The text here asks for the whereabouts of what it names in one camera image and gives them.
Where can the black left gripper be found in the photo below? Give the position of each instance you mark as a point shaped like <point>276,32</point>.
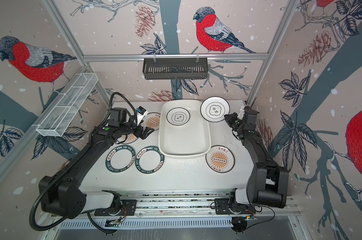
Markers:
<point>139,133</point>

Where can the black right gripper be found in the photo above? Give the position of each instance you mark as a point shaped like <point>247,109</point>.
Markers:
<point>231,120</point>

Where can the orange sunburst plate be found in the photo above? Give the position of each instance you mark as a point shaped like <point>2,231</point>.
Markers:
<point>220,159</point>
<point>127,139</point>
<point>152,120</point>

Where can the white clover plate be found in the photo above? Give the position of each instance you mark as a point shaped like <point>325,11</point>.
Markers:
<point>214,109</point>
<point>178,116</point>

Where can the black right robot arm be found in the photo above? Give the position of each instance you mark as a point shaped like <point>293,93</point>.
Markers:
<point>268,182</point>

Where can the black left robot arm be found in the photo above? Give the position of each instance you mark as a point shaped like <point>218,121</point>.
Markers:
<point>61,194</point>

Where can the white plastic bin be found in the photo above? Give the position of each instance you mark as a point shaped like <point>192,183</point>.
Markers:
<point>191,140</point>

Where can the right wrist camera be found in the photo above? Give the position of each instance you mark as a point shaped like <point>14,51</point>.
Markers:
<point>243,111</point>

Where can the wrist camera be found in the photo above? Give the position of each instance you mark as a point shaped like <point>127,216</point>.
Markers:
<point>141,113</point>
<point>243,111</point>

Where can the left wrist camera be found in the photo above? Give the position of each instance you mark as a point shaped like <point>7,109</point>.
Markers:
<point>141,113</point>

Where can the green ring plate inner left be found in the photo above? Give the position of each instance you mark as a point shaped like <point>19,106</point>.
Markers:
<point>149,160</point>

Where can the green ring plate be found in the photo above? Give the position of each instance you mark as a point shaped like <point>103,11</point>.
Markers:
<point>120,159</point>
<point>149,160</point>

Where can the green ring plate outer left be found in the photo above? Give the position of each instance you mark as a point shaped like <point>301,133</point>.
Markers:
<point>120,159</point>

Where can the black hanging wire basket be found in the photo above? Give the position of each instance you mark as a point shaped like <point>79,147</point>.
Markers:
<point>175,69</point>

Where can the aluminium frame top bar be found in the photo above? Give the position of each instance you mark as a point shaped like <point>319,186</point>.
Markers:
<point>137,58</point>

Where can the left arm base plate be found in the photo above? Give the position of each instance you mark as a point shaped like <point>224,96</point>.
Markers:
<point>121,208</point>

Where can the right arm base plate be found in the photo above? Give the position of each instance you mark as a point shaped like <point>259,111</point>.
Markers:
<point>231,207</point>

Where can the white mesh wall shelf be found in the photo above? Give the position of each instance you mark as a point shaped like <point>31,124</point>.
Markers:
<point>59,118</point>

